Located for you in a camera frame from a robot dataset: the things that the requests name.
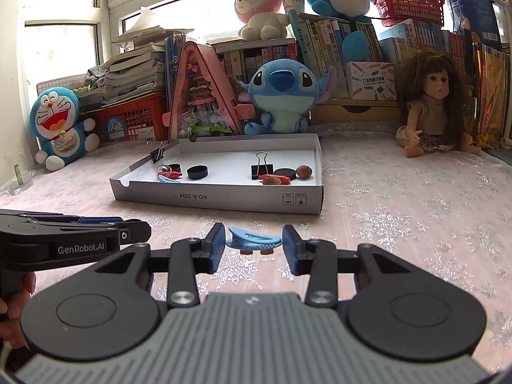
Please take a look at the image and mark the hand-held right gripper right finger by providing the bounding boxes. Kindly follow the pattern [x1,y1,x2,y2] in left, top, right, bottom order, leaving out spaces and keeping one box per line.
[282,224,417,309]

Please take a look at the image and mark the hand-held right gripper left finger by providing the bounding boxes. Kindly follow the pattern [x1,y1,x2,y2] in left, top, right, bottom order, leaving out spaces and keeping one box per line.
[95,222,227,309]

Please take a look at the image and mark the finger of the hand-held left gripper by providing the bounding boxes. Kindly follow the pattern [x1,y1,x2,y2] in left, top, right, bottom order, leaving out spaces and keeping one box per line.
[77,216,126,227]
[119,219,152,246]

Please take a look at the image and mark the black binder clip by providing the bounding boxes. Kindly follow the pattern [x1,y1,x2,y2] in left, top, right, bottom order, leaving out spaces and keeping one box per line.
[146,141,166,164]
[251,151,275,180]

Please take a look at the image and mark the white cardboard box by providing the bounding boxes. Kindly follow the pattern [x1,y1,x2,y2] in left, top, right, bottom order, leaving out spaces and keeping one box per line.
[110,134,324,216]

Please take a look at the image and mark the person's left hand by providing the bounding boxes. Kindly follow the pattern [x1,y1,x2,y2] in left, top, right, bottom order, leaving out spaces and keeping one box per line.
[0,272,37,348]

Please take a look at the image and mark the clear acrylic stand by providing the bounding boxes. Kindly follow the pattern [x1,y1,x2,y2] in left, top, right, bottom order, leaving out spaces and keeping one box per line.
[10,148,35,193]

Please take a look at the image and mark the large red plastic basket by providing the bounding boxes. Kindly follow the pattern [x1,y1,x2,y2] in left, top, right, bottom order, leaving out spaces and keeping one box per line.
[90,92,169,147]

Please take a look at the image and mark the blue cat plush toy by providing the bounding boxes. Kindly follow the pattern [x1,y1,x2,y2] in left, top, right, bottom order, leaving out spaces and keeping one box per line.
[30,87,100,171]

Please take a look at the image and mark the pink snowflake cloth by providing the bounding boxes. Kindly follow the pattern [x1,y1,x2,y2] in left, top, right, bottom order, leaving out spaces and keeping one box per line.
[0,122,512,369]

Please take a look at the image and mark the pink triangular dollhouse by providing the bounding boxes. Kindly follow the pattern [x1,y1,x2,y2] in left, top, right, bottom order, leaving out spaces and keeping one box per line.
[162,41,257,142]

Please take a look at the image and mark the wooden drawer box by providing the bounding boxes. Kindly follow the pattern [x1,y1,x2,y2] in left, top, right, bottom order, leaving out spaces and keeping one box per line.
[310,99,403,125]

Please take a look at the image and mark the stack of books and papers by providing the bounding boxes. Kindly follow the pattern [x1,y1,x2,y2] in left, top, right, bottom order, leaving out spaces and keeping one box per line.
[86,6,177,108]

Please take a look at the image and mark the blue alien plush toy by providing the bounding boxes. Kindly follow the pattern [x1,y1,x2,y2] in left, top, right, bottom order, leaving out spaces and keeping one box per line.
[236,59,339,136]

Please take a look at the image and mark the blue upright magazines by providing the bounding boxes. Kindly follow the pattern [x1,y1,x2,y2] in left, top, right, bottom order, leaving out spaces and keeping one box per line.
[165,34,188,129]

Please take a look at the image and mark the white printed carton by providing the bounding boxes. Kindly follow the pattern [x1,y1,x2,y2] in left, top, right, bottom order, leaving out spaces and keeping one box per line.
[346,61,396,100]

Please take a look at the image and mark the short row of books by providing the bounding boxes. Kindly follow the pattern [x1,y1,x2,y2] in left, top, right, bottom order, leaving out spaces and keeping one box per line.
[214,42,299,84]

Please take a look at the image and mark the brown haired doll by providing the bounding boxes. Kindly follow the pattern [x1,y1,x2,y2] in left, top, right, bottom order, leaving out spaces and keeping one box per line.
[394,47,483,158]

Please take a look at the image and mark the long row of books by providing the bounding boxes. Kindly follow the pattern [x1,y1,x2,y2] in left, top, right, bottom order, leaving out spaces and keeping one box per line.
[288,10,476,99]

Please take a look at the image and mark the pink white bunny plush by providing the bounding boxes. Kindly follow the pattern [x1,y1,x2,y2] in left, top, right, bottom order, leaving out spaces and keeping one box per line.
[229,0,291,41]

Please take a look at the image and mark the colourful thin books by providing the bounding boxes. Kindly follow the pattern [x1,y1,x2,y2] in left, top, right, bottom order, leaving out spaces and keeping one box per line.
[472,42,510,140]

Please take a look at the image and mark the small red plastic basket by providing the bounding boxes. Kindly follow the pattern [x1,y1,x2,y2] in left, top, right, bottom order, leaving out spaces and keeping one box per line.
[374,0,445,28]

